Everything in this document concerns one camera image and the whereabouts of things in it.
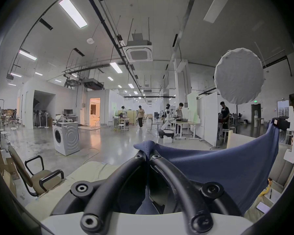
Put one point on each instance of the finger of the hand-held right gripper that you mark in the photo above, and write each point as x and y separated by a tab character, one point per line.
283	123

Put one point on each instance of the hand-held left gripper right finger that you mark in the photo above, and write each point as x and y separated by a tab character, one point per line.
169	180

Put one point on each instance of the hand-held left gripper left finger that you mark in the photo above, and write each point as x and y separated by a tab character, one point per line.
127	177

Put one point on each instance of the dark blue shirt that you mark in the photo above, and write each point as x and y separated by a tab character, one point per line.
223	165

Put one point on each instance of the white and black robot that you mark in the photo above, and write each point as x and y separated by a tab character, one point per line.
167	126

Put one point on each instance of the white table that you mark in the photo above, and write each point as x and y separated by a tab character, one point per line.
187	123

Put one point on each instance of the round white softbox lamp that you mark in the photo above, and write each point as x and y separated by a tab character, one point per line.
239	76

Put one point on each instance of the yellow bag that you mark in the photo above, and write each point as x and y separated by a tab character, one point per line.
265	190

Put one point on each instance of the white washing machine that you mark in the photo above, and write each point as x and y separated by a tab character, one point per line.
66	138

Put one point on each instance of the white card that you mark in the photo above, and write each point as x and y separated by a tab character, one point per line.
263	207

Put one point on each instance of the desk with monitors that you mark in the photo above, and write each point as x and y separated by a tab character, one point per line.
69	114

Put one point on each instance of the beige office chair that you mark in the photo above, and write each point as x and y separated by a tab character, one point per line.
39	180

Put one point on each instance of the row of standing fans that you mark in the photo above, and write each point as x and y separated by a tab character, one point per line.
41	119

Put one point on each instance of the stack of brown cartons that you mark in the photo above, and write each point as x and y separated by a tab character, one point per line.
5	170

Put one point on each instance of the white round stool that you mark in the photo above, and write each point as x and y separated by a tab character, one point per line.
14	130
4	134

